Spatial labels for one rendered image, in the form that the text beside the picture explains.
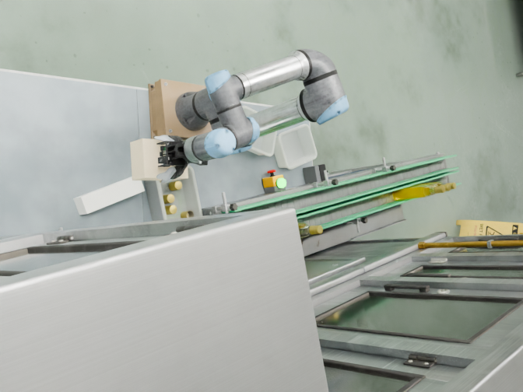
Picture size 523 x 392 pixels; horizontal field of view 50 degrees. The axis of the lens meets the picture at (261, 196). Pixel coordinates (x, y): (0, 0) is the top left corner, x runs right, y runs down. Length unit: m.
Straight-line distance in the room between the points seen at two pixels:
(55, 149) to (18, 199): 0.21
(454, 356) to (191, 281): 0.72
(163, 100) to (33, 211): 0.62
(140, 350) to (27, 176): 1.48
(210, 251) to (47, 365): 0.20
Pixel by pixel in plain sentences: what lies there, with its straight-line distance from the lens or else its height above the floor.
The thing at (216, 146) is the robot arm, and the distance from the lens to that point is 1.50.
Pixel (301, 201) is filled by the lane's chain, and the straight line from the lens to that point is 2.52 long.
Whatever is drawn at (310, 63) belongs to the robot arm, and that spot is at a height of 1.46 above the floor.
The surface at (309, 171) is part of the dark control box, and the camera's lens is 2.71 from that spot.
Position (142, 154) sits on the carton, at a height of 1.12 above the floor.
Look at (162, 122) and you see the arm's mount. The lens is 2.16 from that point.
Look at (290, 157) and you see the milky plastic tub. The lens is 2.69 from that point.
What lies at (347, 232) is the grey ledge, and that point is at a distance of 2.75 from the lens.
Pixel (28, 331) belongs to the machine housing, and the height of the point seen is 2.13.
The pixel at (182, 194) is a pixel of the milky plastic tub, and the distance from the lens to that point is 2.24.
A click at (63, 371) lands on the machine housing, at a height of 2.13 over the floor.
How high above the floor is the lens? 2.61
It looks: 47 degrees down
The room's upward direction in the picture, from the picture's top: 83 degrees clockwise
